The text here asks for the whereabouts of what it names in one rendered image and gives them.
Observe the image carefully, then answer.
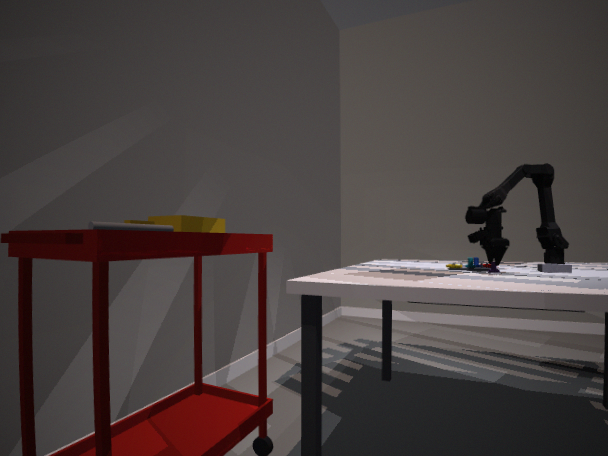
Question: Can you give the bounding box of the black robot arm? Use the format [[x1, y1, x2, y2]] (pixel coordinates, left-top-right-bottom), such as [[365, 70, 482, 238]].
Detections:
[[466, 163, 569, 264]]

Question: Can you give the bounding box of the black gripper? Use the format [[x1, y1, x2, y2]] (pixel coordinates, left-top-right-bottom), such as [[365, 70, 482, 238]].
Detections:
[[480, 224, 509, 266]]

